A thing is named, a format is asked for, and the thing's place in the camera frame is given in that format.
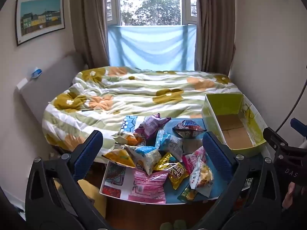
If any purple snack packet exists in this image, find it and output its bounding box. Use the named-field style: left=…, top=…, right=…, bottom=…
left=134, top=113, right=172, bottom=139

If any light blue snack packet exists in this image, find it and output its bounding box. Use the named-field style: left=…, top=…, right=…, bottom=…
left=155, top=129, right=184, bottom=162

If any green snack packet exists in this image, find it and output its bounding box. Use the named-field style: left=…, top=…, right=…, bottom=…
left=177, top=187, right=198, bottom=202

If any white blue snack packet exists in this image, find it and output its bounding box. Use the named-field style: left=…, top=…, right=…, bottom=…
left=125, top=145, right=162, bottom=175

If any large pink snack packet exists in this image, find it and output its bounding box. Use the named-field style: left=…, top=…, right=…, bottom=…
left=133, top=170, right=168, bottom=204

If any floral striped blanket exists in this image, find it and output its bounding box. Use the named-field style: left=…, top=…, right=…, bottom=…
left=42, top=66, right=240, bottom=154

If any person's right hand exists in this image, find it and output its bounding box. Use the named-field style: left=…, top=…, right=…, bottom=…
left=282, top=183, right=307, bottom=209

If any yellow brown snack packet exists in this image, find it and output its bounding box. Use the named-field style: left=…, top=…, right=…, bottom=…
left=168, top=162, right=191, bottom=190

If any brown curtain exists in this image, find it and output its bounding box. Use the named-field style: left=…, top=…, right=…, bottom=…
left=69, top=0, right=120, bottom=70
left=195, top=0, right=237, bottom=75

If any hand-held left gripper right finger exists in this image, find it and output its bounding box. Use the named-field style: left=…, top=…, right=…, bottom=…
left=197, top=131, right=282, bottom=230

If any framed houses picture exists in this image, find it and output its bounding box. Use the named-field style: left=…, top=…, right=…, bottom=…
left=16, top=0, right=66, bottom=46

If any gold snack packet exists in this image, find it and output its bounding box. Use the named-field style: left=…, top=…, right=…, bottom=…
left=153, top=152, right=178, bottom=172

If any small blue white object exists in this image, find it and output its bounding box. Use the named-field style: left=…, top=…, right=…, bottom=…
left=31, top=67, right=43, bottom=79

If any white framed window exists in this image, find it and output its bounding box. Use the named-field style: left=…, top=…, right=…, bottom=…
left=106, top=0, right=198, bottom=27

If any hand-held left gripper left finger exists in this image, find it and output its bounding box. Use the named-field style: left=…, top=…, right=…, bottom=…
left=25, top=130, right=113, bottom=230

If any yellow orange snack packet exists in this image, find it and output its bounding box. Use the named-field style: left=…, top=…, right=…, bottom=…
left=103, top=149, right=136, bottom=168

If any orange white snack packet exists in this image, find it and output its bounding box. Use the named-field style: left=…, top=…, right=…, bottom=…
left=111, top=131, right=142, bottom=146

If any pink white snack packet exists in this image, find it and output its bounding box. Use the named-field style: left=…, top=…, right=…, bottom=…
left=183, top=146, right=208, bottom=174

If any dark red snack packet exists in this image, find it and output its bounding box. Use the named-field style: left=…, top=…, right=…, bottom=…
left=173, top=120, right=207, bottom=138

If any grey padded headboard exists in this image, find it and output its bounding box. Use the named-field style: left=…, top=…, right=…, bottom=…
left=14, top=50, right=89, bottom=130

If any patterned blue table mat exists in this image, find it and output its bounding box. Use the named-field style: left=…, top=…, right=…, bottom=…
left=99, top=115, right=264, bottom=204

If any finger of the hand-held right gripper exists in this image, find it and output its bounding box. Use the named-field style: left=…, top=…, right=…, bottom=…
left=263, top=126, right=290, bottom=157
left=290, top=118, right=307, bottom=137

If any white wall plate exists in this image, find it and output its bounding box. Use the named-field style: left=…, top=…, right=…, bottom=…
left=16, top=77, right=30, bottom=90

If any black cable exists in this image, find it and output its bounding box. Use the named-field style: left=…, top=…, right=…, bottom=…
left=275, top=76, right=307, bottom=133

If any white chips snack packet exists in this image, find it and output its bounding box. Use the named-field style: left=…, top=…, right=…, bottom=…
left=189, top=163, right=214, bottom=197

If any green cardboard box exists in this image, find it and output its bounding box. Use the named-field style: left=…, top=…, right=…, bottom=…
left=201, top=93, right=268, bottom=157

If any light blue window cloth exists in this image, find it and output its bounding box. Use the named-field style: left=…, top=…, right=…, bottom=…
left=107, top=25, right=197, bottom=71

